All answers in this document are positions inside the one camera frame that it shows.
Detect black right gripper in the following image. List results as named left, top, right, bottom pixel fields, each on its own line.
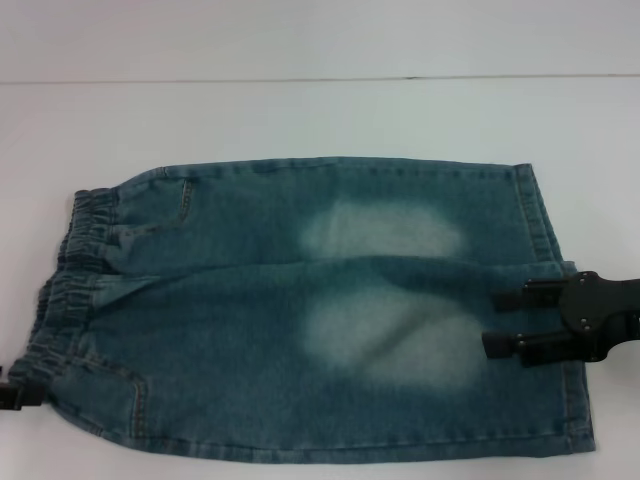
left=481, top=270, right=640, bottom=370

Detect blue denim shorts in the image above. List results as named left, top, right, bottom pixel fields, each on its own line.
left=7, top=158, right=601, bottom=469

